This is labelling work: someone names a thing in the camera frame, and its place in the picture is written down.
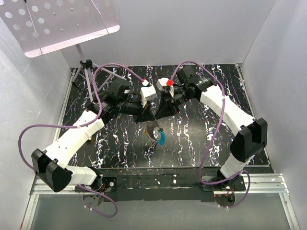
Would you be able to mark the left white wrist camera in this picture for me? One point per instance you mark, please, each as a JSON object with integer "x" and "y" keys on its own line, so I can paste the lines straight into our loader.
{"x": 147, "y": 92}

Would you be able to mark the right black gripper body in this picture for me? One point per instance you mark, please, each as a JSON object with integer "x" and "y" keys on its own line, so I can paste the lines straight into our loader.
{"x": 180, "y": 97}

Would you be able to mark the perforated music stand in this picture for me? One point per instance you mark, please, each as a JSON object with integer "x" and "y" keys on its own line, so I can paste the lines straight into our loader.
{"x": 44, "y": 26}

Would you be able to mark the silver key with green tag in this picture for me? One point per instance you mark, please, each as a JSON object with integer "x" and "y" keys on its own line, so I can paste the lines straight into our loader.
{"x": 210, "y": 136}

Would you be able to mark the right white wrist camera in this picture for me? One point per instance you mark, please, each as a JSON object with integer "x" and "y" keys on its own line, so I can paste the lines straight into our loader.
{"x": 166, "y": 85}

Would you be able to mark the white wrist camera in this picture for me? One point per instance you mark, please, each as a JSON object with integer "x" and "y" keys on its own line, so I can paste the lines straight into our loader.
{"x": 147, "y": 92}
{"x": 166, "y": 85}

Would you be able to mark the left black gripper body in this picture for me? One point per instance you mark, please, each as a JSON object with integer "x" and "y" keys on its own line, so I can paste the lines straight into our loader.
{"x": 132, "y": 107}

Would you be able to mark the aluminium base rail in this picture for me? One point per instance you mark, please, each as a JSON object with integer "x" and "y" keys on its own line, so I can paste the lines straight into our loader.
{"x": 180, "y": 184}

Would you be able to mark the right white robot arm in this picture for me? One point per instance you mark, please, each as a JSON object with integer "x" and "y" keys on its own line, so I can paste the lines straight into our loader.
{"x": 250, "y": 133}

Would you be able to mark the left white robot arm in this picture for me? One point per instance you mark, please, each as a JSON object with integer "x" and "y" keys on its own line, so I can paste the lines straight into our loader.
{"x": 51, "y": 165}

